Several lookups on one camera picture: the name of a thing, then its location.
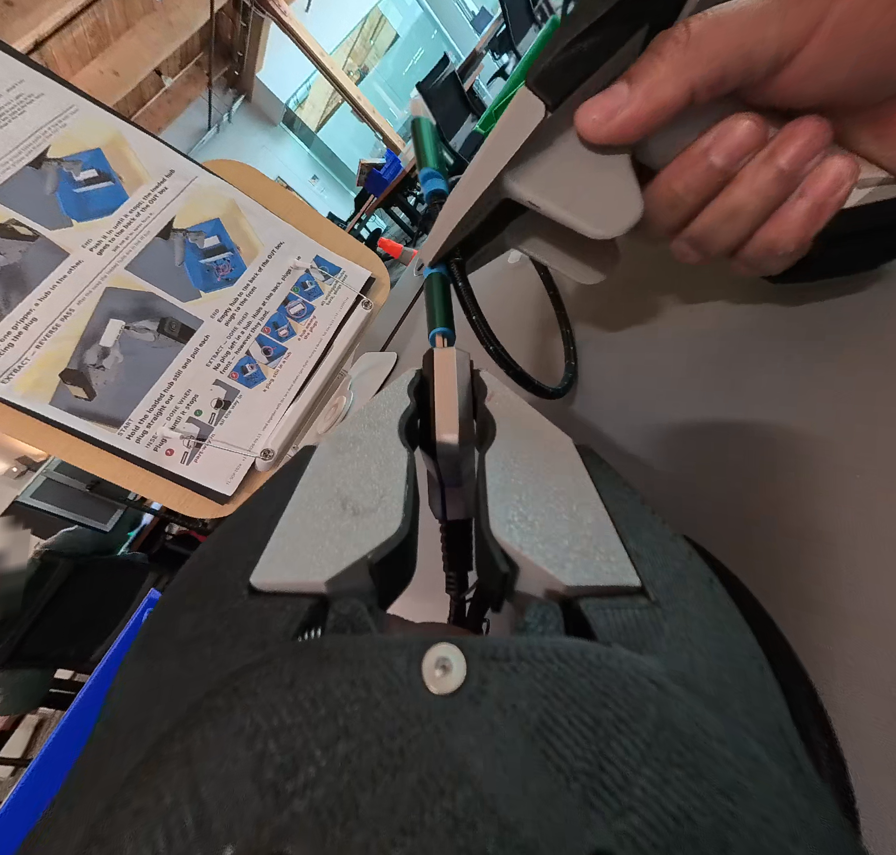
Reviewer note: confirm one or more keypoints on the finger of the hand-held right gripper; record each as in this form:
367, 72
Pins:
504, 162
560, 257

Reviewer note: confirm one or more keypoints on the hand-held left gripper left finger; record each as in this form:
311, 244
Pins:
336, 512

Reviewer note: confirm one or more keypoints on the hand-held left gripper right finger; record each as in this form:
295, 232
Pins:
560, 519

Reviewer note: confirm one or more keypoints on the green plastic bin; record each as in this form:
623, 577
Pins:
511, 78

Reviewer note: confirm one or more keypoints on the blue plastic bin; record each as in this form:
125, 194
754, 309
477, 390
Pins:
70, 743

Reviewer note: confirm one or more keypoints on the person's right hand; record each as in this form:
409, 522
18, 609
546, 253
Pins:
784, 99

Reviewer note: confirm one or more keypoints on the black office chair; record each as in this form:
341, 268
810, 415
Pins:
514, 1
448, 106

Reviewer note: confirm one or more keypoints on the small blue bin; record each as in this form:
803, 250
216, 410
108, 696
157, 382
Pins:
388, 169

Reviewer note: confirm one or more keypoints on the orange traffic cone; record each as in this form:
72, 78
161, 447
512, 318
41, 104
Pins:
392, 246

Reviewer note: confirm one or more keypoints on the wooden document board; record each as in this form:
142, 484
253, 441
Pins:
294, 204

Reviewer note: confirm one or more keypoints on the grey framed monitor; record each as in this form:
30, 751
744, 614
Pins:
70, 498

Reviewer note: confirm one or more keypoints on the printed instruction sheet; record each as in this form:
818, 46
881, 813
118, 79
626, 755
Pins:
140, 274

